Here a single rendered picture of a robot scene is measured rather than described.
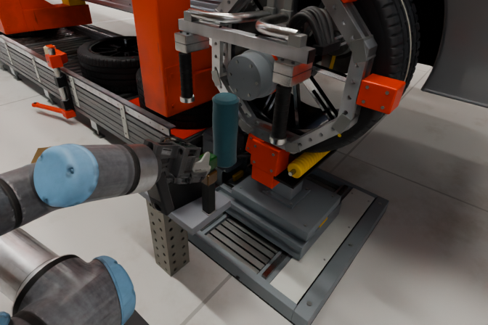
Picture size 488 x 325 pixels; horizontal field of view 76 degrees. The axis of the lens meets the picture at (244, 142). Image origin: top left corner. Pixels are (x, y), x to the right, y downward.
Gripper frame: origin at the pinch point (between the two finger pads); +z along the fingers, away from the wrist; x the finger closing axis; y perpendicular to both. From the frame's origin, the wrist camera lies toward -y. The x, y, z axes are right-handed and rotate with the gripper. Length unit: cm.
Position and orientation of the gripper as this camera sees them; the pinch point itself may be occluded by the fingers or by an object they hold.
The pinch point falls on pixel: (205, 169)
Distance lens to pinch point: 77.6
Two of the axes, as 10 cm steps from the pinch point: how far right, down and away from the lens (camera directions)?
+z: 5.0, -0.1, 8.6
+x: -8.1, -3.4, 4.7
